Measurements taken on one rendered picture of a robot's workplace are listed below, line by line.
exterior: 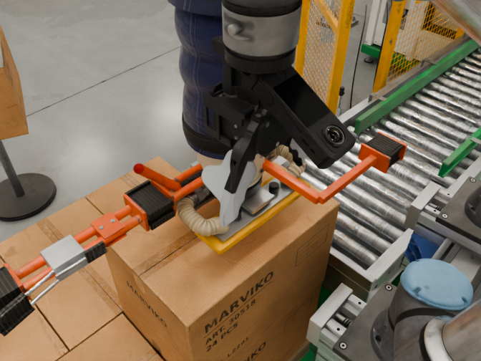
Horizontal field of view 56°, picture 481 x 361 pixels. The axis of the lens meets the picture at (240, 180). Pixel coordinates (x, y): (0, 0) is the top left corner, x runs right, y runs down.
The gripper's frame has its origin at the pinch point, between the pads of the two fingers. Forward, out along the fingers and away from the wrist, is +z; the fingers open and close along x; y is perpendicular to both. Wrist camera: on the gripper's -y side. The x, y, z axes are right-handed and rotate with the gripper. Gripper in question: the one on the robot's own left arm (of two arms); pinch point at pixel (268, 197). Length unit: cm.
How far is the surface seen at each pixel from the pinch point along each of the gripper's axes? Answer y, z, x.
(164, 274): 37, 58, -6
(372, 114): 54, 89, -154
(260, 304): 20, 76, -26
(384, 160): 7, 32, -56
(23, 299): 36, 32, 25
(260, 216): 25, 45, -30
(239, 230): 25, 45, -22
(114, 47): 326, 152, -180
